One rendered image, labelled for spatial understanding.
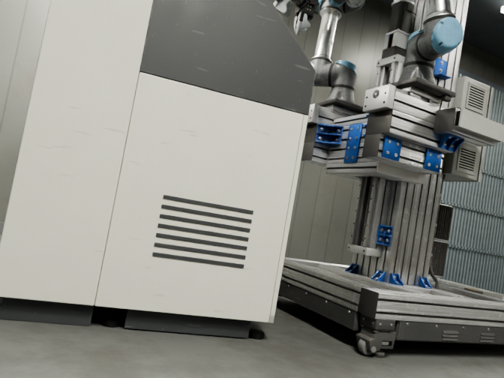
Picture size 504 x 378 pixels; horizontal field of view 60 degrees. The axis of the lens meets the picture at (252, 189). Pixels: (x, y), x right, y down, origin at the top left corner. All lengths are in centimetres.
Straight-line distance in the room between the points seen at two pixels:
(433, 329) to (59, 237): 134
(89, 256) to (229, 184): 48
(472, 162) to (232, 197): 129
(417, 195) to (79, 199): 144
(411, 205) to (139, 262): 125
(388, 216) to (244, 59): 100
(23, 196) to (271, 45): 90
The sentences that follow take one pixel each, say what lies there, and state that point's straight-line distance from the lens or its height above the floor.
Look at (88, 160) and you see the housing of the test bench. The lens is 139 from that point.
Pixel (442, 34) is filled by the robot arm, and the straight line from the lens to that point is 185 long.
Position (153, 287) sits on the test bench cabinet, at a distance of 143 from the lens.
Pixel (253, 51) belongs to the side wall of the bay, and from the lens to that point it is 153.
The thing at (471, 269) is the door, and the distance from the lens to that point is 565.
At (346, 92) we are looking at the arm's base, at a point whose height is 110.
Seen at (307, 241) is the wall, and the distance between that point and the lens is 411.
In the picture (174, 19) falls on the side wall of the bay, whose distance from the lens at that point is 150.
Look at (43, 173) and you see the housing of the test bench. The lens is 140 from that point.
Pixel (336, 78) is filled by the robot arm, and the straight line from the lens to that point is 233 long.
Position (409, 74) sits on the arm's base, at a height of 108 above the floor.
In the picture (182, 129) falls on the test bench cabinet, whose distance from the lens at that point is 142.
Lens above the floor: 42
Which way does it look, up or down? 3 degrees up
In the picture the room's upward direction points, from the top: 10 degrees clockwise
